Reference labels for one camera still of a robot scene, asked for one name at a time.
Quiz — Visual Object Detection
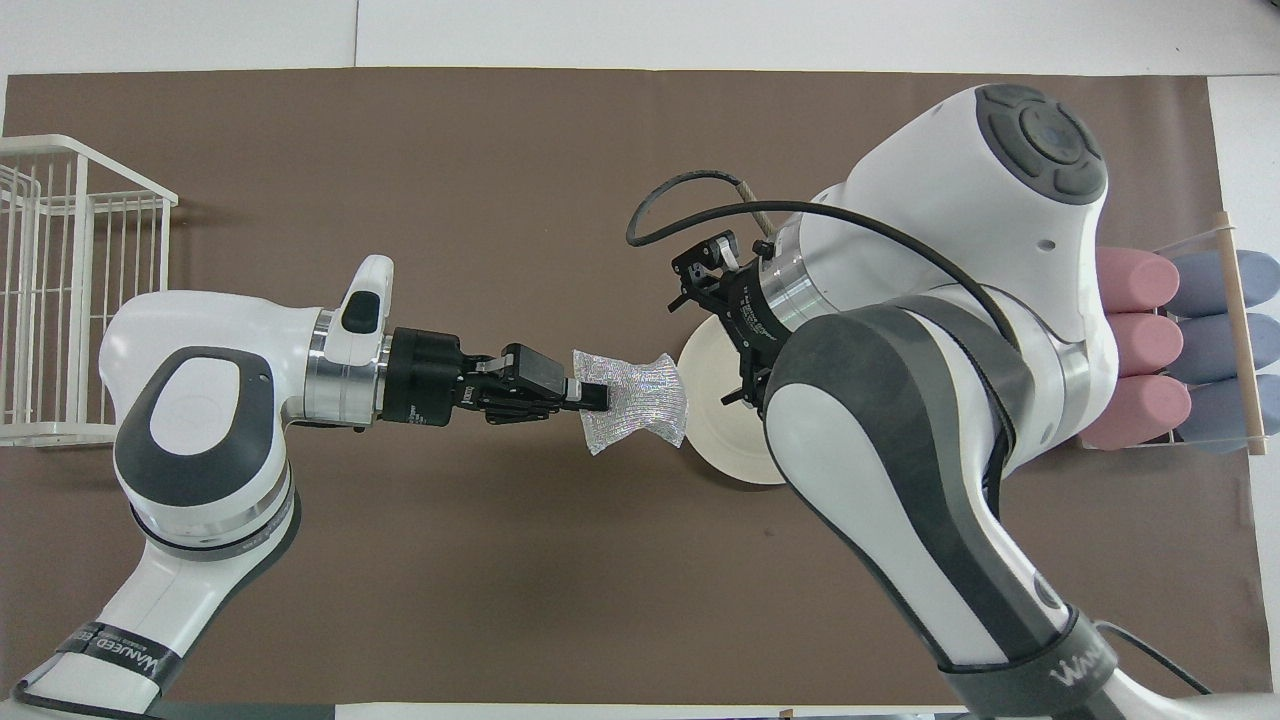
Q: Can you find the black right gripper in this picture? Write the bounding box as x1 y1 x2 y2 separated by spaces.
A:
668 230 796 413

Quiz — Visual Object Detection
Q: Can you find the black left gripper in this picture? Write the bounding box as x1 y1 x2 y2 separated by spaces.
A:
383 327 611 429

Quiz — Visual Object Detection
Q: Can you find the clear plastic object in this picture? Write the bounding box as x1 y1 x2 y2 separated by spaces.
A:
572 349 689 457

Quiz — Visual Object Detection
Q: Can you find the cream round plate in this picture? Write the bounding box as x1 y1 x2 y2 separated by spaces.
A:
677 315 791 487

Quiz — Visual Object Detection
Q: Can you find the brown table mat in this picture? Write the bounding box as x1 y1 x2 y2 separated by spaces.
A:
0 67 1274 706

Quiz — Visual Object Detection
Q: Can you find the pink cup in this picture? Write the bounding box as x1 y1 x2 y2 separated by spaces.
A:
1097 248 1181 313
1112 312 1185 379
1085 375 1193 451

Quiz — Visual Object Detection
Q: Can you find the blue cup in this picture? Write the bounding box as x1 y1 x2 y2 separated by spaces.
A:
1168 250 1280 316
1178 375 1280 456
1172 313 1280 384

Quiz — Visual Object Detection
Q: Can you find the cup rack with wooden rod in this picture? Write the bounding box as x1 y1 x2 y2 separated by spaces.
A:
1078 210 1269 457

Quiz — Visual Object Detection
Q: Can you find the beige braided cable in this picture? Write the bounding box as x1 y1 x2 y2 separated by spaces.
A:
738 176 778 238

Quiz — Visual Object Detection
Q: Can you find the white wire basket rack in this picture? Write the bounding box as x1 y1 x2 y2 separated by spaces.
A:
0 134 179 448

